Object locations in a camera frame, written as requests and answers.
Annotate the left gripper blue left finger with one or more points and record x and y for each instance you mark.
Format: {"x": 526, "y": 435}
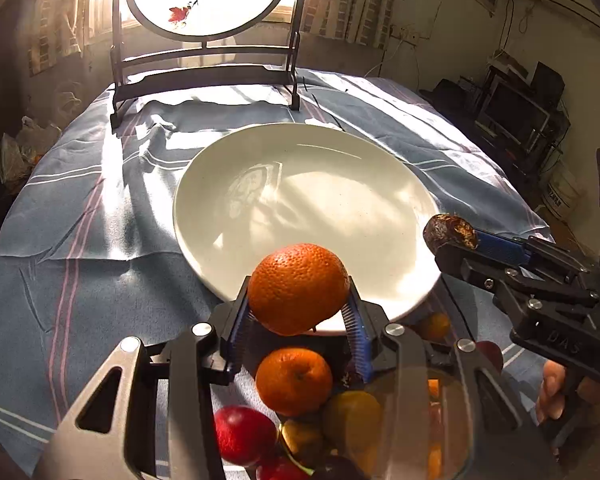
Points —
{"x": 234, "y": 332}

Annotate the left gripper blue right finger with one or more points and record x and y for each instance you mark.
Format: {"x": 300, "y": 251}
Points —
{"x": 365, "y": 323}

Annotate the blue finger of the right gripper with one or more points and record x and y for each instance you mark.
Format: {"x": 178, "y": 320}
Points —
{"x": 502, "y": 249}
{"x": 468, "y": 265}

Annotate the large orange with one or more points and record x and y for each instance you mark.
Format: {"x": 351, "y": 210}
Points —
{"x": 294, "y": 381}

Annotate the brown dried date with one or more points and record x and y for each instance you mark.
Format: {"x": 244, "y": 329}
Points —
{"x": 444, "y": 229}

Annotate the small orange mandarin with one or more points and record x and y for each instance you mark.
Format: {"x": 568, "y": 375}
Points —
{"x": 297, "y": 287}

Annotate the red apple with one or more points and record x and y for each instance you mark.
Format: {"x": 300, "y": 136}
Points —
{"x": 245, "y": 436}

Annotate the person's right hand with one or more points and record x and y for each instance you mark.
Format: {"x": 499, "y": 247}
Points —
{"x": 551, "y": 400}

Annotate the greenish yellow citrus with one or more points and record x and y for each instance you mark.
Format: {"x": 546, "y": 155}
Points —
{"x": 352, "y": 420}

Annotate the white plastic bucket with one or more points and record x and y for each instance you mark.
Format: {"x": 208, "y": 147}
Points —
{"x": 561, "y": 192}

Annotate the old crt television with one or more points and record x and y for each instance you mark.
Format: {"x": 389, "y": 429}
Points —
{"x": 525, "y": 113}

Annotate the white ceramic plate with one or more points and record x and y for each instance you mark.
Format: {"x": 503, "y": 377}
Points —
{"x": 266, "y": 187}

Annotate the blue striped tablecloth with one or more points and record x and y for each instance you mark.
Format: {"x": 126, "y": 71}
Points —
{"x": 88, "y": 253}

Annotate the white plastic bag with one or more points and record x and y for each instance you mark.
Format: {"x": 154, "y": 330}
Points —
{"x": 19, "y": 154}

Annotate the checkered curtain right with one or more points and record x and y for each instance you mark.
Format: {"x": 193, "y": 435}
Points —
{"x": 364, "y": 22}

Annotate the checkered curtain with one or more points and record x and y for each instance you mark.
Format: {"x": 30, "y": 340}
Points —
{"x": 57, "y": 31}
{"x": 364, "y": 22}

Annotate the round painted screen on stand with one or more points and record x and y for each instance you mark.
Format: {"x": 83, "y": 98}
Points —
{"x": 203, "y": 28}

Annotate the checkered curtain left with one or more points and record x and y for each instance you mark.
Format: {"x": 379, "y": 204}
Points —
{"x": 57, "y": 31}

